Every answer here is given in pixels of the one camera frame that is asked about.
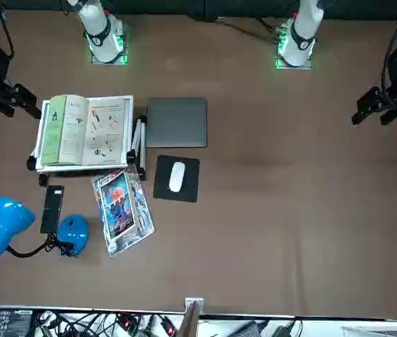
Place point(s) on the white folding book stand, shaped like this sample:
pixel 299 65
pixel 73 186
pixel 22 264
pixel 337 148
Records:
pixel 128 105

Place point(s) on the black foldable phone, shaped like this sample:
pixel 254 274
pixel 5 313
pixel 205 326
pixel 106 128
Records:
pixel 52 209

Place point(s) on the white-bordered comic book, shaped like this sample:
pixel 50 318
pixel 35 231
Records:
pixel 118 207

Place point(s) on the plastic-wrapped comic magazine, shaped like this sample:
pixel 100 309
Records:
pixel 144 214

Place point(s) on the green children's picture book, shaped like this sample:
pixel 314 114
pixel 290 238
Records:
pixel 79 130

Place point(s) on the black power adapter brick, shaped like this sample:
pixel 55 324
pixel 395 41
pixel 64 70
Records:
pixel 5 323

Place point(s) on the white computer mouse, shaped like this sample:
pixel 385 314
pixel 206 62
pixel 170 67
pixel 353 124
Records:
pixel 176 176

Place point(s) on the white power strip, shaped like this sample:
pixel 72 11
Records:
pixel 130 326

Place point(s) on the metal camera pole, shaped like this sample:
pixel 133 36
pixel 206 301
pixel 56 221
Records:
pixel 189 323

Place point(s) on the small black power adapter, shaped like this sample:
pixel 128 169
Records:
pixel 284 331

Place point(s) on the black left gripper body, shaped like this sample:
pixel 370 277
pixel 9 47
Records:
pixel 396 91

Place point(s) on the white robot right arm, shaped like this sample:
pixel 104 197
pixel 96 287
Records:
pixel 97 28

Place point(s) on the blue desk lamp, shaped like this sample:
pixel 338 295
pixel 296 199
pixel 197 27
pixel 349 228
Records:
pixel 7 221

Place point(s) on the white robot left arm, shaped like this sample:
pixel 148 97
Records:
pixel 300 35

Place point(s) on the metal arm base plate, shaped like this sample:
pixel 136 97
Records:
pixel 126 42
pixel 307 66

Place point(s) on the grey closed laptop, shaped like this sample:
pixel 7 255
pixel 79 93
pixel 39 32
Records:
pixel 175 123

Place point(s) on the grey power adapter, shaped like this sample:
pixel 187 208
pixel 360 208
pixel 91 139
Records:
pixel 249 330

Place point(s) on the black mouse pad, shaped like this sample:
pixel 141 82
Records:
pixel 191 172

